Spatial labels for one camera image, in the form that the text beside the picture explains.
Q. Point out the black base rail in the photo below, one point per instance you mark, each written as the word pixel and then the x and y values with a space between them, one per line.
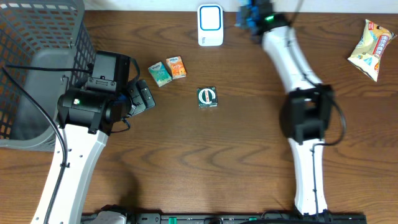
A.
pixel 116 214

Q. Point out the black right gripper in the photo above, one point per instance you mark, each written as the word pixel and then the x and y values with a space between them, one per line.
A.
pixel 247 7

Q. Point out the green Kleenex tissue pack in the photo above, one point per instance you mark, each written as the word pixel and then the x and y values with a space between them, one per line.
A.
pixel 160 74

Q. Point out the yellow snack chip bag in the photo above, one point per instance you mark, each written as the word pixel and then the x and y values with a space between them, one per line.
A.
pixel 367 54

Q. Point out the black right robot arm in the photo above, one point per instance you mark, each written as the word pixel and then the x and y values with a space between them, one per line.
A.
pixel 305 113

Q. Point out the grey plastic mesh basket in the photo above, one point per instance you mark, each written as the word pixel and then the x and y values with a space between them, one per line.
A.
pixel 46 49

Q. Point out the orange Kleenex tissue pack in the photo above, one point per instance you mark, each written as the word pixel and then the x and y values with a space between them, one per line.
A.
pixel 176 67

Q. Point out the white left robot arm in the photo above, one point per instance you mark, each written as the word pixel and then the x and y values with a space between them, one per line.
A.
pixel 86 116

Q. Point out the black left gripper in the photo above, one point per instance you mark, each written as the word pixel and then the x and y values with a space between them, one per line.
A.
pixel 142 97

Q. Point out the dark green Zam-Buk tin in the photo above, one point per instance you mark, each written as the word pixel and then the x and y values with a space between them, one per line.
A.
pixel 207 97

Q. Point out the white barcode scanner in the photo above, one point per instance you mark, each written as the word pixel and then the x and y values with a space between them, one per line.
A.
pixel 210 25

